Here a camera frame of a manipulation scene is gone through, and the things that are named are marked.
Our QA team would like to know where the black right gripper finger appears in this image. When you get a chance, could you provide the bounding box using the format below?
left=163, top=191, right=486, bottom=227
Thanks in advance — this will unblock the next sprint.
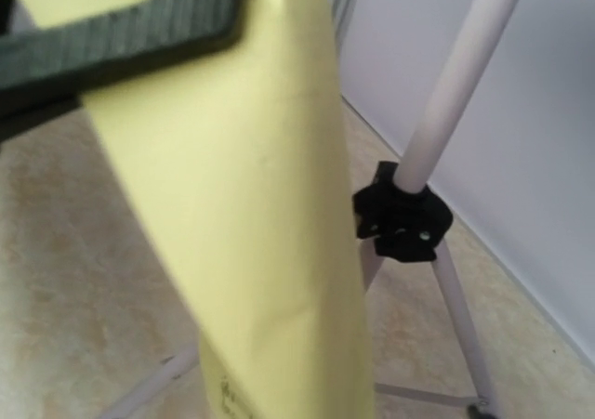
left=1, top=0, right=244, bottom=117

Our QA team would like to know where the yellow sheet music page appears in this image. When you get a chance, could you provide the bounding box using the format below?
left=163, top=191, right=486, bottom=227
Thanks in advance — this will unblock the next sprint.
left=1, top=0, right=376, bottom=418

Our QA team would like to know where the white perforated music stand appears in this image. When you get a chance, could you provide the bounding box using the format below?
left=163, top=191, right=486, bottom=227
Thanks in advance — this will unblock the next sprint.
left=95, top=0, right=534, bottom=419

